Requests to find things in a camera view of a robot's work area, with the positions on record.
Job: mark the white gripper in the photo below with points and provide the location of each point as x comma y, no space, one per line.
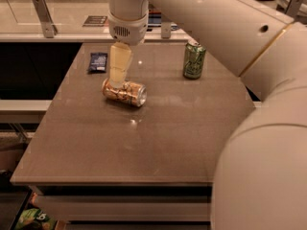
129,31

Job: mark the dark printed placard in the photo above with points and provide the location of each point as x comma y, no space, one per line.
95,21

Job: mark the dark blue snack packet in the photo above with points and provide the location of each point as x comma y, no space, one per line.
97,62

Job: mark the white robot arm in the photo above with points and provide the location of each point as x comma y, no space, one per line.
260,181

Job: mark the middle metal glass bracket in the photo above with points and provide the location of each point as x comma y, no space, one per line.
166,28

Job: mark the green soda can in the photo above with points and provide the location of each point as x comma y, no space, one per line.
193,60

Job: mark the green chip bag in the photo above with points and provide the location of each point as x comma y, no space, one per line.
35,219

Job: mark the grey table drawer front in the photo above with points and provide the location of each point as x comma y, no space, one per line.
121,208

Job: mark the orange soda can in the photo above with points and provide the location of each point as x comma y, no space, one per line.
130,92

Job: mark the right metal glass bracket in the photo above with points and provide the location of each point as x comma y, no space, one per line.
293,8

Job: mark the metal glass bracket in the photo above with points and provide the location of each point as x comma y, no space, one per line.
166,28
293,8
49,28

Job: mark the left metal glass bracket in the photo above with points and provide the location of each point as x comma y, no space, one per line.
49,28

